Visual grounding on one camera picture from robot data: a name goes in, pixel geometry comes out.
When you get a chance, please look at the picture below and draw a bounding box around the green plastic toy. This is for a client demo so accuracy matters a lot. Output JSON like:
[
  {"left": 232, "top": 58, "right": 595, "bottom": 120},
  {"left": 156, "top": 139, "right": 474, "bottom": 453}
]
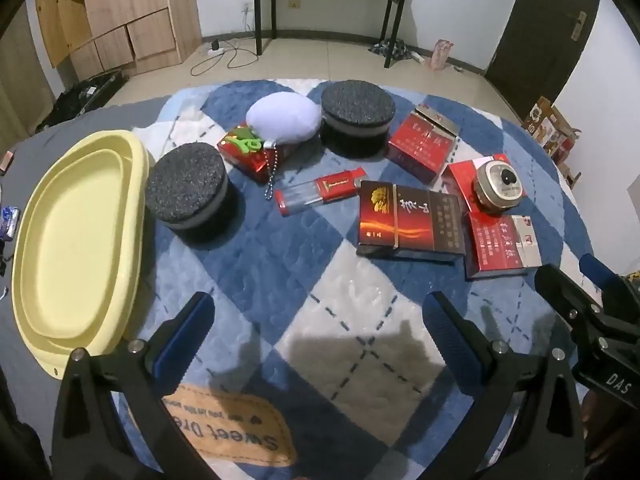
[{"left": 231, "top": 127, "right": 264, "bottom": 153}]

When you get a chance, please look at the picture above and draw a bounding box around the black round sponge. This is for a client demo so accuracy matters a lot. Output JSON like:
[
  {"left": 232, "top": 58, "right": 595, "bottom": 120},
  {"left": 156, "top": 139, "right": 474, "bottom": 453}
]
[
  {"left": 146, "top": 142, "right": 231, "bottom": 247},
  {"left": 319, "top": 80, "right": 397, "bottom": 158}
]

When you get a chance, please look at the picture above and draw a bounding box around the red cigarette box white end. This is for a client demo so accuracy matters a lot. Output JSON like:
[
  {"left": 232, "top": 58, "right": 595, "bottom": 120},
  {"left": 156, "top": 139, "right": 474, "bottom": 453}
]
[{"left": 464, "top": 210, "right": 544, "bottom": 280}]

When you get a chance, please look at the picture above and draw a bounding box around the blue snack packet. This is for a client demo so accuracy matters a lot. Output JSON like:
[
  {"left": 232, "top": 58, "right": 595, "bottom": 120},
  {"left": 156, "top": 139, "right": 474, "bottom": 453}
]
[{"left": 0, "top": 206, "right": 21, "bottom": 241}]

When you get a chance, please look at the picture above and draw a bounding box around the red clear lighter case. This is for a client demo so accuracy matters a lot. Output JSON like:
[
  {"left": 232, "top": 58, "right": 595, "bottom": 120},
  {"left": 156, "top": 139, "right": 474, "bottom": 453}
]
[{"left": 274, "top": 170, "right": 366, "bottom": 218}]

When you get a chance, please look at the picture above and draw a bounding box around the printed cardboard box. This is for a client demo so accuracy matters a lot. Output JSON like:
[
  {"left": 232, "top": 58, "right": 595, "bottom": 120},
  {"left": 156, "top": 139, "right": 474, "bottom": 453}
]
[{"left": 522, "top": 96, "right": 583, "bottom": 161}]

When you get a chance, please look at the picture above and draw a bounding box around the red cigarette box lid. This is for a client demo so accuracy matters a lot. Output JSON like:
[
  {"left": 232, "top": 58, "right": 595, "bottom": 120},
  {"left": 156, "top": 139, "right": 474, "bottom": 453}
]
[{"left": 387, "top": 105, "right": 461, "bottom": 186}]

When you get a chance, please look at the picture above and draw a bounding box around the shiny red box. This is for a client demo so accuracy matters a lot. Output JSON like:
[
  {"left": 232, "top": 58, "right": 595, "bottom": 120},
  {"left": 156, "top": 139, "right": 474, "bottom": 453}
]
[{"left": 217, "top": 122, "right": 283, "bottom": 184}]

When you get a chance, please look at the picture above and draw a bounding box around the silver ball chain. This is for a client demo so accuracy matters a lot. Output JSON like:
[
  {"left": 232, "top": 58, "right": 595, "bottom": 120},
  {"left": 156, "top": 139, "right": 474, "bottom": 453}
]
[{"left": 263, "top": 142, "right": 282, "bottom": 202}]

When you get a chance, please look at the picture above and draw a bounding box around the yellow plastic basin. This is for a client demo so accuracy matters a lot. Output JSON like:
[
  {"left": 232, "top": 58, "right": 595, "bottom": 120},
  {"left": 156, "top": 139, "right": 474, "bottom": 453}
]
[{"left": 11, "top": 130, "right": 157, "bottom": 380}]

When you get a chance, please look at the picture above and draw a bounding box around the black bag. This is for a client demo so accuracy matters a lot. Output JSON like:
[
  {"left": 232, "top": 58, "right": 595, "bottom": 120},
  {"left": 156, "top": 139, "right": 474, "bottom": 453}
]
[{"left": 37, "top": 70, "right": 126, "bottom": 133}]

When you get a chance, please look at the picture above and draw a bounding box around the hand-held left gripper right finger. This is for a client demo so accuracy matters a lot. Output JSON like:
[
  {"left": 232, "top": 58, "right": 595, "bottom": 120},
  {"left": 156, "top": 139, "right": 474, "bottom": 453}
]
[{"left": 422, "top": 291, "right": 586, "bottom": 480}]

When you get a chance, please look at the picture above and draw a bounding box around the dark cloth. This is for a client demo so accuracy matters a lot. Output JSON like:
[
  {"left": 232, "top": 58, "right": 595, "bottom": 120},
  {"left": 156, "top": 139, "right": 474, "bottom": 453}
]
[{"left": 369, "top": 39, "right": 423, "bottom": 63}]

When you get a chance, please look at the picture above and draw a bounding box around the pink bag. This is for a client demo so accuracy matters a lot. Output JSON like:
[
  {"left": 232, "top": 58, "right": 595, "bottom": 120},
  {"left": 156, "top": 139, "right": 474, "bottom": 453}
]
[{"left": 431, "top": 39, "right": 452, "bottom": 71}]

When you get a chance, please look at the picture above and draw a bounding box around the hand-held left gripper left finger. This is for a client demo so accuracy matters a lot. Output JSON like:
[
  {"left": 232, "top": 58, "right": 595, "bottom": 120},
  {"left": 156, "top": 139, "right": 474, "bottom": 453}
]
[{"left": 52, "top": 291, "right": 216, "bottom": 480}]

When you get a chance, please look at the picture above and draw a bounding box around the blue white checkered blanket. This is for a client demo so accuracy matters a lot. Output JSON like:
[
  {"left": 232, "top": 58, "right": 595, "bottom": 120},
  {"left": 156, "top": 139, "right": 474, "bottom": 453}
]
[{"left": 107, "top": 77, "right": 601, "bottom": 480}]

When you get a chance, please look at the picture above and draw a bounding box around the black floor cable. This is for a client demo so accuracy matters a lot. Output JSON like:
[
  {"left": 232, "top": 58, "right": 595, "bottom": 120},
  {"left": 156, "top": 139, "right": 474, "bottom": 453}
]
[{"left": 190, "top": 40, "right": 261, "bottom": 77}]

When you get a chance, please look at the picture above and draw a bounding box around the dark red cigarette box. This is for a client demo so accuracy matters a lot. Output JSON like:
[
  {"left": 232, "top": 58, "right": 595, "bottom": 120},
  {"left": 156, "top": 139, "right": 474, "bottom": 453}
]
[{"left": 356, "top": 180, "right": 467, "bottom": 263}]

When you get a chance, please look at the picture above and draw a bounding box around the round gold device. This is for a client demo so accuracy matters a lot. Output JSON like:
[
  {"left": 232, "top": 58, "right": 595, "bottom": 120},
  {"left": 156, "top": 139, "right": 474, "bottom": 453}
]
[{"left": 474, "top": 157, "right": 524, "bottom": 217}]

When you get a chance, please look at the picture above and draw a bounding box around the dark brown door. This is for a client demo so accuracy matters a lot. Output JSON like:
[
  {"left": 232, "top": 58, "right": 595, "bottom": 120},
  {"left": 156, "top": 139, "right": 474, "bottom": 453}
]
[{"left": 485, "top": 0, "right": 601, "bottom": 106}]

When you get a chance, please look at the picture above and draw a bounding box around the white plush pouch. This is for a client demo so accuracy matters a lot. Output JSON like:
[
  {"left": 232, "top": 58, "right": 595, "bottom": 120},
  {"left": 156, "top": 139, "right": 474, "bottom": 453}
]
[{"left": 246, "top": 94, "right": 322, "bottom": 147}]

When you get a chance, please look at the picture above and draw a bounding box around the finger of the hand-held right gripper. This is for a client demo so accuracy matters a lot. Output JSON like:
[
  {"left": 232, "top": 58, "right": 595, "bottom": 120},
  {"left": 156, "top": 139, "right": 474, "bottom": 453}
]
[
  {"left": 579, "top": 254, "right": 640, "bottom": 321},
  {"left": 534, "top": 263, "right": 640, "bottom": 346}
]

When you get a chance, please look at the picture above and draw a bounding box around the small red cigarette box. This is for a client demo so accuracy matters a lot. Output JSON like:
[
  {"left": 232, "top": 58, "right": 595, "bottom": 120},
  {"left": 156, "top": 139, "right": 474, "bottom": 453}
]
[{"left": 441, "top": 156, "right": 523, "bottom": 213}]

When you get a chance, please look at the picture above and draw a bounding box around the black folding table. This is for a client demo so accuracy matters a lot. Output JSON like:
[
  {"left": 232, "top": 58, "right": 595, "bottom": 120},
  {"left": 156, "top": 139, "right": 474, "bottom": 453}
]
[{"left": 252, "top": 0, "right": 412, "bottom": 68}]

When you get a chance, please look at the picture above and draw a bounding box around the light wooden cabinet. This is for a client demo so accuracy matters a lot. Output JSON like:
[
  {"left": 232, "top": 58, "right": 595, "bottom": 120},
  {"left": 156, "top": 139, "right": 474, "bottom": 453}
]
[{"left": 32, "top": 0, "right": 203, "bottom": 77}]

